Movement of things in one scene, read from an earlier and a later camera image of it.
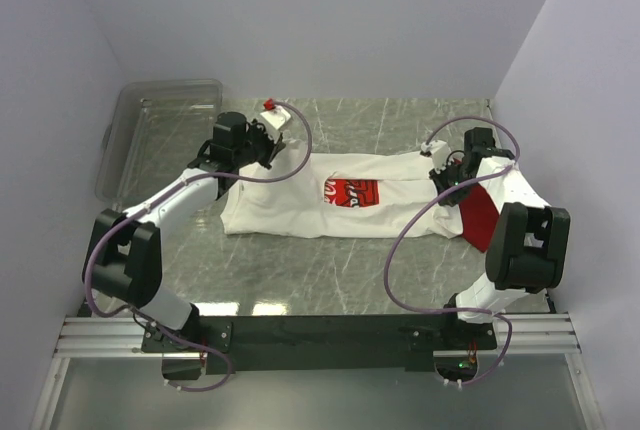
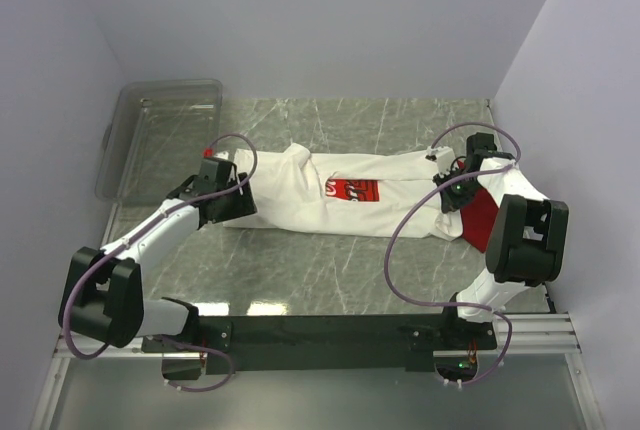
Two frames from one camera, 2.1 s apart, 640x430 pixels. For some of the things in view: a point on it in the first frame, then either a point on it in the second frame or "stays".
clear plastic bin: (155, 129) stays
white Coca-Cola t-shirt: (307, 193) stays
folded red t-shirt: (479, 216) stays
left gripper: (274, 148) to (244, 205)
